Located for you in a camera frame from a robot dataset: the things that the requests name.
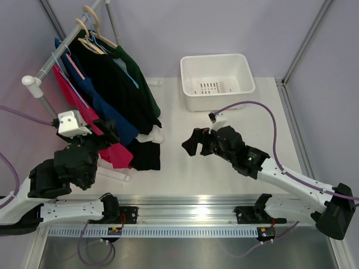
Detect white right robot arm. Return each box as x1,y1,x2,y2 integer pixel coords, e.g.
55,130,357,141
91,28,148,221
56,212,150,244
182,126,356,240

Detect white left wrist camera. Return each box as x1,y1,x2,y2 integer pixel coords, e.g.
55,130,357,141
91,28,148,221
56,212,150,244
52,110,92,138

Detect light blue wire hanger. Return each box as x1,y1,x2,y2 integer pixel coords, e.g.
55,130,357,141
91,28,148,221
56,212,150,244
55,48,93,109

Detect dark green t shirt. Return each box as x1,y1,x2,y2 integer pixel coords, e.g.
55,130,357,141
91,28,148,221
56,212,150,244
94,36,161,118

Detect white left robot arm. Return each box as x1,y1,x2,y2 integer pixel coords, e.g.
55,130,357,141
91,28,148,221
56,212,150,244
1,119,121,236

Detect blue t shirt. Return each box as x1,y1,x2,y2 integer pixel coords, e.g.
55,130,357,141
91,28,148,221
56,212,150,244
53,37,139,147

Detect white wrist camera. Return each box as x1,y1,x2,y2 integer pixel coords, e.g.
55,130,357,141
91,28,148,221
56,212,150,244
52,110,92,138
208,112,227,132

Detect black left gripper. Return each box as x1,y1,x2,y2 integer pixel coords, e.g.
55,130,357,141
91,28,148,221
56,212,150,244
58,119,119,187

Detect beige wooden hanger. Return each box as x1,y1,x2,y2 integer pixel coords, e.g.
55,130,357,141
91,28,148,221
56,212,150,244
82,5,117,48
75,18,105,55

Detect pink t shirt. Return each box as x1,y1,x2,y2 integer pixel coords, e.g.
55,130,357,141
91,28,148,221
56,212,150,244
52,64,133,169

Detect white slotted cable duct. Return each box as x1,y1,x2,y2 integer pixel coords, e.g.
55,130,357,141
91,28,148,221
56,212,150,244
48,225,258,238

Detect pink plastic hanger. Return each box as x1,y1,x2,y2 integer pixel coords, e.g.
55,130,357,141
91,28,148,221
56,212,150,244
66,54,85,80

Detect beige wooden hanger front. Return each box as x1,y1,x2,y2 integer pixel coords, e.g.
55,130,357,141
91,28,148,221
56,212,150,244
75,18,105,55

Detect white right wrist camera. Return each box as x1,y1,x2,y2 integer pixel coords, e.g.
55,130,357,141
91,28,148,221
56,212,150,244
208,112,227,132

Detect white plastic basket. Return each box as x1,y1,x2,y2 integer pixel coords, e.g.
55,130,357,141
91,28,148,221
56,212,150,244
180,53,256,112

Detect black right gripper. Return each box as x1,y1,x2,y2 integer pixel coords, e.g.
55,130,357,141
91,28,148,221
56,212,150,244
182,128,235,164

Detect light blue hanger rear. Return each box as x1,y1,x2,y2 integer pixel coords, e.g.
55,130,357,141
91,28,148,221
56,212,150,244
81,11,140,89

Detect beige wooden hanger rear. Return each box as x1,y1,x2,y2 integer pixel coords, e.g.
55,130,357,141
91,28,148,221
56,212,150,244
82,5,117,48

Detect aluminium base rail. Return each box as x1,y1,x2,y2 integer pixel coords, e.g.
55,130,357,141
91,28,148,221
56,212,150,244
39,193,259,226

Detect black t shirt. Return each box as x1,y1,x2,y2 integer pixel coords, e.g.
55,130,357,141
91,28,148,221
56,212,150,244
68,30,162,171

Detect silver clothes rack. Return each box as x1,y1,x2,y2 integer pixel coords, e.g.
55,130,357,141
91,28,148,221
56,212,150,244
21,0,162,183

